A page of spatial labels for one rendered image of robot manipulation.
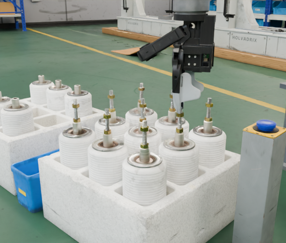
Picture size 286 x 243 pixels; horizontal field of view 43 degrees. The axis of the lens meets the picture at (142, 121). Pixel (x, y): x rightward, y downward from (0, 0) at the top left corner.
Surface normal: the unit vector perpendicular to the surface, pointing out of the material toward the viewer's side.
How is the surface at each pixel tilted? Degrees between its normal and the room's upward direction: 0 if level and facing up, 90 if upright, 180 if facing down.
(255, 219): 90
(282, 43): 90
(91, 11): 90
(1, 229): 0
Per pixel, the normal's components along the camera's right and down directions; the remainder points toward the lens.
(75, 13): 0.50, 0.29
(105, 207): -0.69, 0.24
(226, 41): -0.86, 0.17
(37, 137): 0.72, 0.23
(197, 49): -0.27, 0.32
